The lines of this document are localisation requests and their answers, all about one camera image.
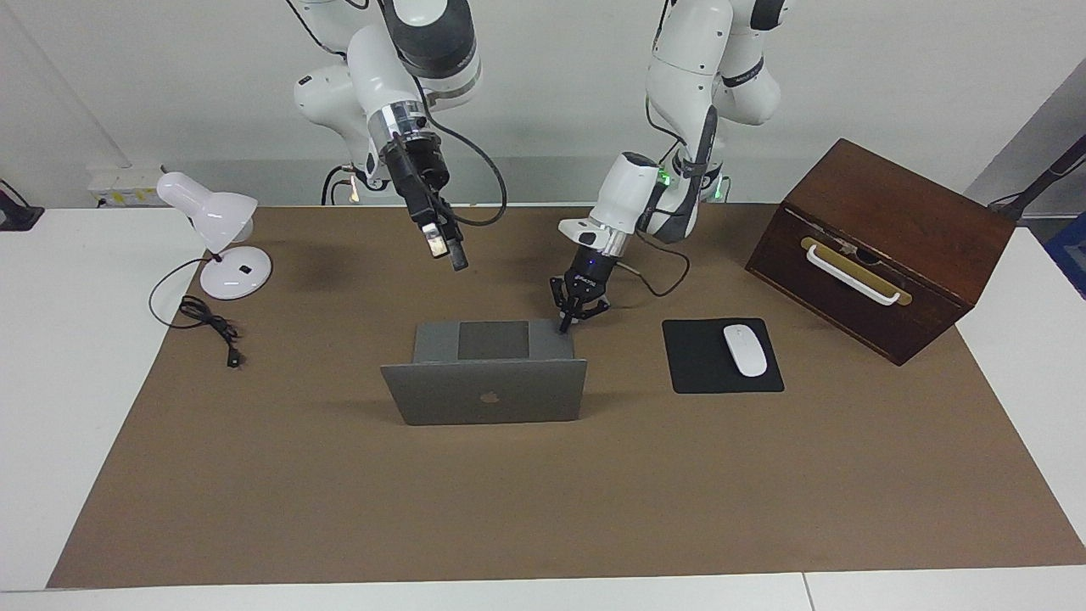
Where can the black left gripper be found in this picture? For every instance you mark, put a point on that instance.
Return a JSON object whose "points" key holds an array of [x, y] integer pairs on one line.
{"points": [[590, 273]]}

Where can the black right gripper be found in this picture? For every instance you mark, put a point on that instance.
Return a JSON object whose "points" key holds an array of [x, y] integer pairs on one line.
{"points": [[420, 178]]}

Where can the silver Apple laptop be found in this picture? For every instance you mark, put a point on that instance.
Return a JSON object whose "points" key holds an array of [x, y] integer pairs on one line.
{"points": [[484, 399]]}

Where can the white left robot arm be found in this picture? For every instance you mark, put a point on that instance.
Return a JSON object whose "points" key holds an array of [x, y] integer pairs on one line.
{"points": [[687, 59]]}

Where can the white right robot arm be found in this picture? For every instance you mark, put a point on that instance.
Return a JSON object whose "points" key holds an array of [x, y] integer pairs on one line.
{"points": [[373, 68]]}

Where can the black mouse pad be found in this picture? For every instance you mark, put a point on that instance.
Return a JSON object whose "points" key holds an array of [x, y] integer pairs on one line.
{"points": [[696, 361]]}

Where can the white computer mouse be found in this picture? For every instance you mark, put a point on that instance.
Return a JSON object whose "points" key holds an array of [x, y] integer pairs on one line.
{"points": [[745, 350]]}

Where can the brown table mat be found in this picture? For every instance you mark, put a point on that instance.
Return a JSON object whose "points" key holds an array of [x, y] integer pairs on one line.
{"points": [[543, 492]]}

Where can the white desk lamp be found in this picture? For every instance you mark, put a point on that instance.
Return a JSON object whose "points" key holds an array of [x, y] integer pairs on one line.
{"points": [[212, 208]]}

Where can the dark brown wooden box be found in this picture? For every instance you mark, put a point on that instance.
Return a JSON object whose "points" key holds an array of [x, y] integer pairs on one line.
{"points": [[899, 221]]}

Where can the black table clamp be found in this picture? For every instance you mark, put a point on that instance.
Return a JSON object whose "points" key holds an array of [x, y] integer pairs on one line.
{"points": [[17, 216]]}

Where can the black stand pole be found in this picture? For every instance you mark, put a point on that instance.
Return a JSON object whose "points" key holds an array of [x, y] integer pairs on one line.
{"points": [[1052, 174]]}

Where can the blue crate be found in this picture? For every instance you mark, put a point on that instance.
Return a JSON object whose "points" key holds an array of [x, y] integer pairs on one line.
{"points": [[1071, 255]]}

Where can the white wall power strip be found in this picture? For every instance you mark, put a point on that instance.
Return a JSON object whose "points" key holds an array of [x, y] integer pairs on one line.
{"points": [[127, 182]]}

